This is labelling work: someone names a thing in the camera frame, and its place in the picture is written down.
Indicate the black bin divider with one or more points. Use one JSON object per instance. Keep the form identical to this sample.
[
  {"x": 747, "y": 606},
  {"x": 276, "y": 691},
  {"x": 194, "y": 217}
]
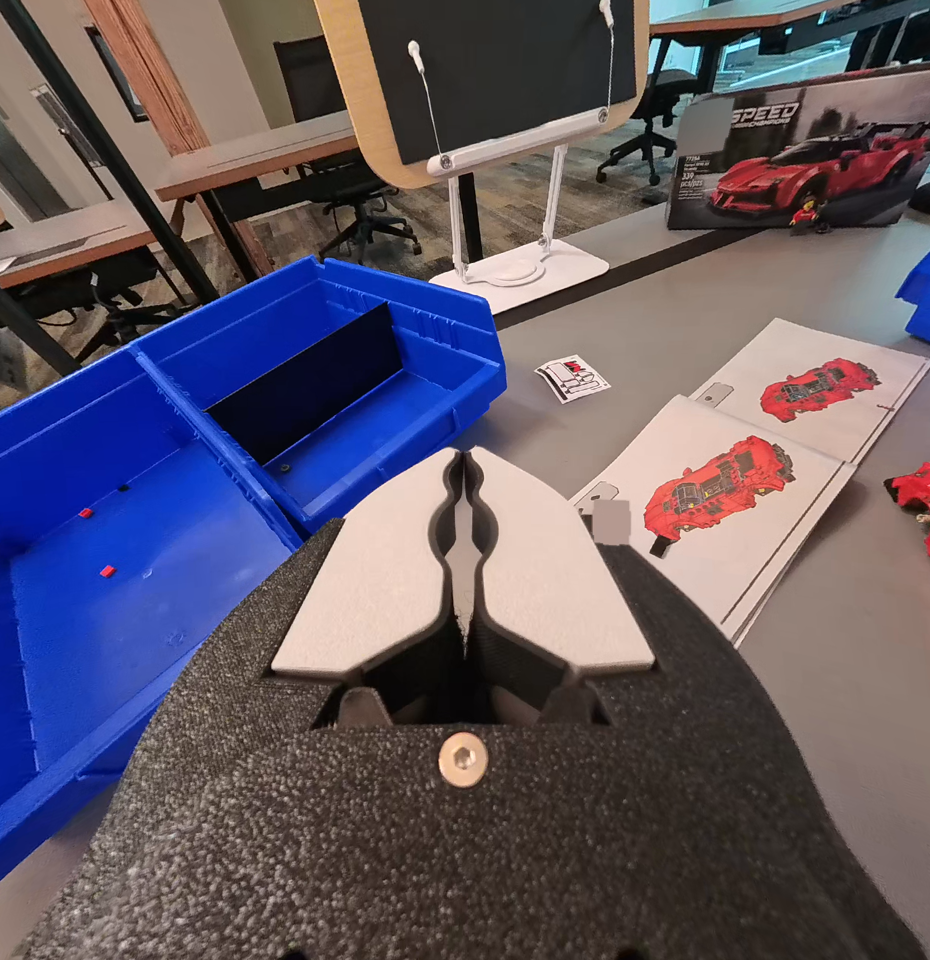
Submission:
[{"x": 307, "y": 382}]

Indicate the black office chair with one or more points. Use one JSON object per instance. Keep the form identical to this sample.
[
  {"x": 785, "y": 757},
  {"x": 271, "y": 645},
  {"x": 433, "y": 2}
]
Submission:
[
  {"x": 652, "y": 127},
  {"x": 345, "y": 187},
  {"x": 112, "y": 300}
]

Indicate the lego set box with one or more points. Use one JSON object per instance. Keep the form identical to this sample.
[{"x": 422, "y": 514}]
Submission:
[{"x": 772, "y": 135}]

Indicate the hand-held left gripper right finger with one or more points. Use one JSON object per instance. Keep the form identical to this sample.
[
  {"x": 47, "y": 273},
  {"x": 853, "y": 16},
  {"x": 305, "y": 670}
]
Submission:
[{"x": 555, "y": 585}]

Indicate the red lego car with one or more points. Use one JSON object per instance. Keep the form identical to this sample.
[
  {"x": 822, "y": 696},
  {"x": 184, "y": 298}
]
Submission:
[{"x": 922, "y": 502}]

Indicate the small sticker sheet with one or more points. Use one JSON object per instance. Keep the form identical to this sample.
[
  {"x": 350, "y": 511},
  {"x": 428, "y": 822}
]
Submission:
[{"x": 573, "y": 379}]

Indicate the blue plastic storage bin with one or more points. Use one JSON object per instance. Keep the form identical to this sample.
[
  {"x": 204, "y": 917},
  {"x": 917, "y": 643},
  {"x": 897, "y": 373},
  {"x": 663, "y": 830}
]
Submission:
[{"x": 928, "y": 300}]

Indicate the lego minifigure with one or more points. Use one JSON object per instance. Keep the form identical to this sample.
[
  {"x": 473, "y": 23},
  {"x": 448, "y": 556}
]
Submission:
[{"x": 808, "y": 217}]

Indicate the wooden pillar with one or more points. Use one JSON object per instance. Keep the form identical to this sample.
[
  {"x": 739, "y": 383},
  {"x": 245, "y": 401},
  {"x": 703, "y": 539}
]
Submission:
[{"x": 172, "y": 97}]

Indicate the black metal pole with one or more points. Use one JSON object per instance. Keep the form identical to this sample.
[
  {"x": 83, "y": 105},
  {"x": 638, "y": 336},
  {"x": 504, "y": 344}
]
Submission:
[{"x": 97, "y": 142}]

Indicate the open lego instruction booklet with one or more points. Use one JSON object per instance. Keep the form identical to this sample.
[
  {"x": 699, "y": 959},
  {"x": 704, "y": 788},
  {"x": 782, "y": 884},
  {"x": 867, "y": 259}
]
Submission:
[{"x": 809, "y": 480}]

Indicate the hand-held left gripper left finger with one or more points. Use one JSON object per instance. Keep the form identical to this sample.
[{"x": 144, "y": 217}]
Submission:
[{"x": 367, "y": 585}]

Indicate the blue plastic parts bin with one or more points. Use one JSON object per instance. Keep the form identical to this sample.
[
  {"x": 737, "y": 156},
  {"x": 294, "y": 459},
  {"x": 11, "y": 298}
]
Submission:
[{"x": 157, "y": 615}]

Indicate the white book stand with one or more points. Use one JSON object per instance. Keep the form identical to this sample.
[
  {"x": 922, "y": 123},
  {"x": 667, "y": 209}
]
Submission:
[{"x": 525, "y": 270}]

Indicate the black framed wall picture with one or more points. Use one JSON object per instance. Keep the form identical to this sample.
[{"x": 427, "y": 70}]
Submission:
[{"x": 120, "y": 75}]

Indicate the wooden office desk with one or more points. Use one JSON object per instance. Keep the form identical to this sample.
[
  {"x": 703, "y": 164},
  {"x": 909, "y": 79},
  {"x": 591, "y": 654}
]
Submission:
[
  {"x": 67, "y": 236},
  {"x": 270, "y": 154},
  {"x": 734, "y": 19}
]

